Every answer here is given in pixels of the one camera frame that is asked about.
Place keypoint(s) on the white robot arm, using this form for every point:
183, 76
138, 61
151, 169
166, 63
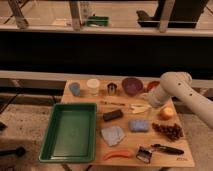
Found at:
178, 84

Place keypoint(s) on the bunch of red grapes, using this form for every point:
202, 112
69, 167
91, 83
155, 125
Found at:
172, 132

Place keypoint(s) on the blue plastic cup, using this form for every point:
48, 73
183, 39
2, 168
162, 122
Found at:
74, 88

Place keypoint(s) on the white plastic cup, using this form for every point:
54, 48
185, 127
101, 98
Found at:
93, 86

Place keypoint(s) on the small metal cup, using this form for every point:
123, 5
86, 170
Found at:
112, 88

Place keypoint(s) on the blue folded cloth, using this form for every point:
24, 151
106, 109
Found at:
113, 135

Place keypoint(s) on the green plastic tray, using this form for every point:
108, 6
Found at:
70, 136

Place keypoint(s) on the small metal grater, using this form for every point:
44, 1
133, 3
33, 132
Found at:
144, 155

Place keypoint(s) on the blue sponge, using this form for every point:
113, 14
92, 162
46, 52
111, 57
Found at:
138, 126

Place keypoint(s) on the orange carrot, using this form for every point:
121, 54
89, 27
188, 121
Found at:
118, 153

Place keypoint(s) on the black rectangular block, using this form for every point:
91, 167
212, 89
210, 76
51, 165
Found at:
112, 115

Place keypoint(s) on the green box on shelf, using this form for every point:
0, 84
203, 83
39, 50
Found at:
97, 20

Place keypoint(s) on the thin wooden stick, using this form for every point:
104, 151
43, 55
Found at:
112, 103

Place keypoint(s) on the purple bowl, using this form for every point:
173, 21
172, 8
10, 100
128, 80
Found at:
132, 86

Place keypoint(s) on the orange bowl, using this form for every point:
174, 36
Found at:
152, 84

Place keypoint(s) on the black handled peeler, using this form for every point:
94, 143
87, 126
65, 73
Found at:
167, 149

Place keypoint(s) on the black object on floor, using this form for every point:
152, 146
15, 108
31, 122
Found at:
18, 152

